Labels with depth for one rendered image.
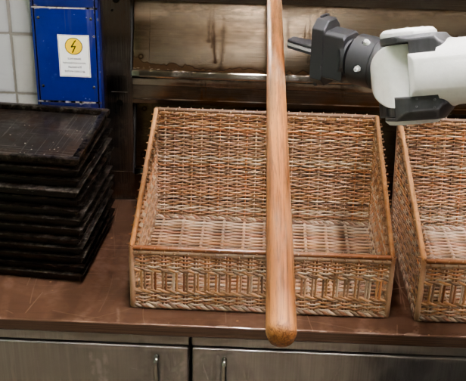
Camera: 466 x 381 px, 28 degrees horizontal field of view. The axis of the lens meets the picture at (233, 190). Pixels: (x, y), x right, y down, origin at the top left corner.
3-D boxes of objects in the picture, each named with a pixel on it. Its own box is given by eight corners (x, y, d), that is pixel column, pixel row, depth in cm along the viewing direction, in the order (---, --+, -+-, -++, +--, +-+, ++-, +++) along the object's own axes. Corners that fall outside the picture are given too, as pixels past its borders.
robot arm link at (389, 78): (389, 113, 145) (359, 120, 127) (384, 47, 144) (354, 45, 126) (458, 108, 141) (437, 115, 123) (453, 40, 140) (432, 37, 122)
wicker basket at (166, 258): (153, 202, 239) (151, 103, 226) (371, 212, 238) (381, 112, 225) (126, 310, 196) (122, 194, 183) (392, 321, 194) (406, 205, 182)
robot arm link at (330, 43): (305, 20, 156) (367, 35, 150) (335, 8, 163) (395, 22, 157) (301, 91, 162) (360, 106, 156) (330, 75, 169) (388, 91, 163)
